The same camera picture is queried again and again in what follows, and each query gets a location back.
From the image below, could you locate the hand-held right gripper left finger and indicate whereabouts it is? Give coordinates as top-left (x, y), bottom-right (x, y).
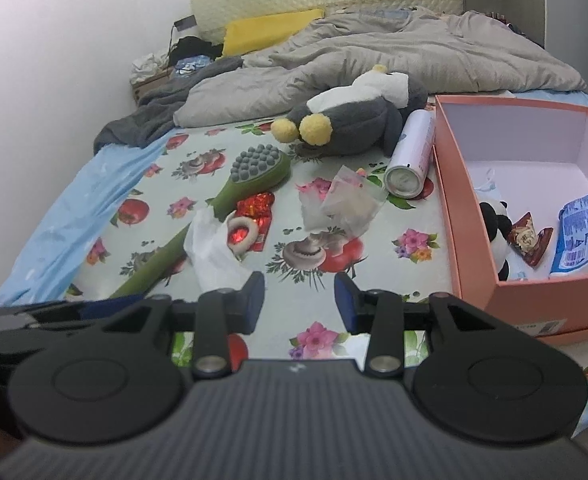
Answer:
top-left (101, 271), bottom-right (266, 379)

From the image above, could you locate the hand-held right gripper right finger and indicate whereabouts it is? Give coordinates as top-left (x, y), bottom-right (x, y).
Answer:
top-left (334, 272), bottom-right (505, 378)

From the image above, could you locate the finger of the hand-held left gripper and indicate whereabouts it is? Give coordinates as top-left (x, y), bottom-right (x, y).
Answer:
top-left (0, 296), bottom-right (145, 361)

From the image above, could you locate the white plastic bag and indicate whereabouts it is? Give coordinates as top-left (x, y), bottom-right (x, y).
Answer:
top-left (183, 207), bottom-right (255, 293)

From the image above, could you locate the red foil packet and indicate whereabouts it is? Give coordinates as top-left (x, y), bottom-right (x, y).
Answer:
top-left (224, 191), bottom-right (276, 256)

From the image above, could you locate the clear plastic bag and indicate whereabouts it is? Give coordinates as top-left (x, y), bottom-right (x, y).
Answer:
top-left (296, 164), bottom-right (389, 238)

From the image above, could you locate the small panda plush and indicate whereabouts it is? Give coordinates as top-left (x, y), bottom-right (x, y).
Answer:
top-left (479, 199), bottom-right (515, 281)

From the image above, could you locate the blue face mask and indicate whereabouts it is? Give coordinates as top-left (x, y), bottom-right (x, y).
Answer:
top-left (474, 167), bottom-right (505, 206)

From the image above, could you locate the red cartoon snack packet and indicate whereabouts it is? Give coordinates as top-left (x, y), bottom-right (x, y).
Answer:
top-left (506, 212), bottom-right (555, 266)

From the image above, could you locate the pink cardboard box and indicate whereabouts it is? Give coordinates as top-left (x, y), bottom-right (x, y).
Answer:
top-left (433, 94), bottom-right (588, 347)

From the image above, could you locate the blue white wipes packet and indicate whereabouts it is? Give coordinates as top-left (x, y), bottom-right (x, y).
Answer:
top-left (549, 190), bottom-right (588, 280)

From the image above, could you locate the light blue bed sheet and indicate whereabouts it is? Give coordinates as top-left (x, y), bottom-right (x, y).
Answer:
top-left (0, 142), bottom-right (175, 308)

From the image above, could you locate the fruit print mat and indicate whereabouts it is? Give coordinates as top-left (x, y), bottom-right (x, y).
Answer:
top-left (66, 95), bottom-right (588, 386)

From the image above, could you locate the green massage brush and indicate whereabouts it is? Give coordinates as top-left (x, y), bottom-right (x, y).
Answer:
top-left (109, 144), bottom-right (292, 300)

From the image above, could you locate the white spray can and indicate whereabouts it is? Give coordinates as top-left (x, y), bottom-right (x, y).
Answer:
top-left (384, 109), bottom-right (436, 198)

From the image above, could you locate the grey penguin plush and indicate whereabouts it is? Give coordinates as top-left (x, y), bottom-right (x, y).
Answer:
top-left (273, 64), bottom-right (429, 158)

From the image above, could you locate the dark grey blanket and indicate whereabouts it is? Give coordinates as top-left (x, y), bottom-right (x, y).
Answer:
top-left (93, 56), bottom-right (245, 153)

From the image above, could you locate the brown cardboard nightstand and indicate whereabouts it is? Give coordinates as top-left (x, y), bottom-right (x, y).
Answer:
top-left (133, 69), bottom-right (175, 106)

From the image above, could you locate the blue printed packet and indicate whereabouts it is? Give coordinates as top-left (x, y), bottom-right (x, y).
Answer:
top-left (171, 55), bottom-right (210, 77)

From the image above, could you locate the grey duvet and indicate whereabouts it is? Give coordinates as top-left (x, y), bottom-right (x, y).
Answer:
top-left (173, 6), bottom-right (587, 128)

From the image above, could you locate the white crumpled cloth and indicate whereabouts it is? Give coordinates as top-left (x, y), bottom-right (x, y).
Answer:
top-left (130, 51), bottom-right (171, 86)

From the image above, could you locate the black clothing pile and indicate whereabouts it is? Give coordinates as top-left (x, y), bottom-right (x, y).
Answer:
top-left (168, 35), bottom-right (225, 63)

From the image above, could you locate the yellow pillow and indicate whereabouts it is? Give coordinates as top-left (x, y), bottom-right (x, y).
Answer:
top-left (221, 7), bottom-right (326, 57)

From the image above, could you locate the grey wardrobe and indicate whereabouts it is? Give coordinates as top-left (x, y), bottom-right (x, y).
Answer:
top-left (459, 0), bottom-right (588, 96)

